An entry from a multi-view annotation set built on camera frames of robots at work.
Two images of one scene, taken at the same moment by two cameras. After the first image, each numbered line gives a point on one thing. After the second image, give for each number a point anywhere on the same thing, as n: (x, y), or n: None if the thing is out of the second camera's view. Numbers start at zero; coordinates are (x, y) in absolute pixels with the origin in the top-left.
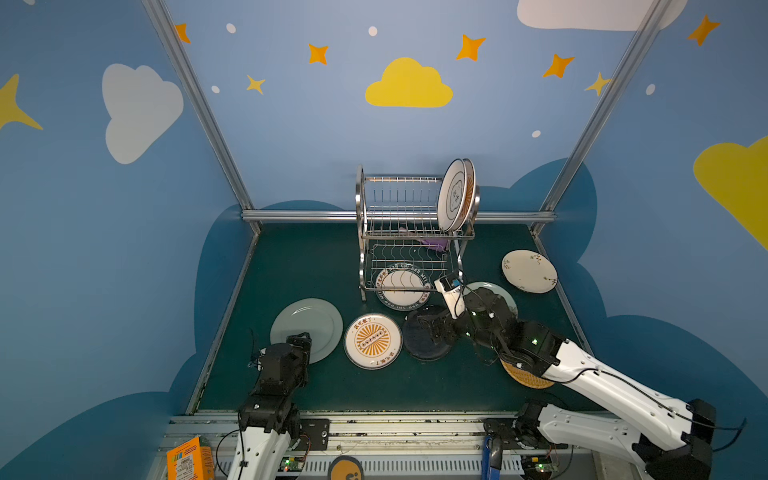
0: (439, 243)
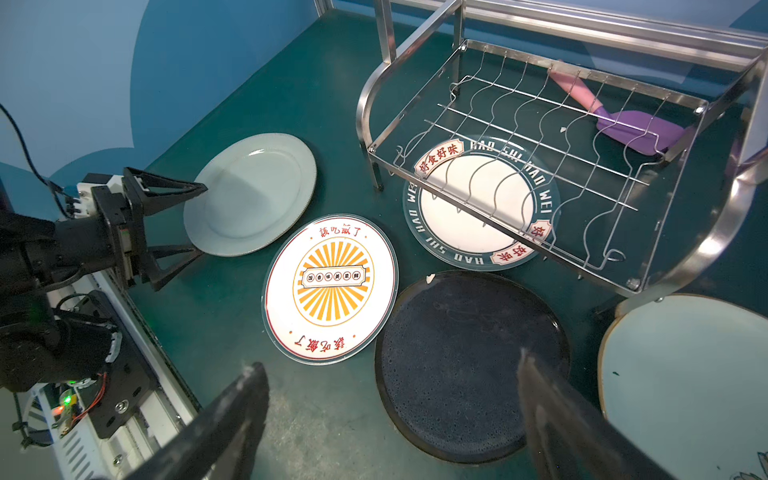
0: (641, 132)
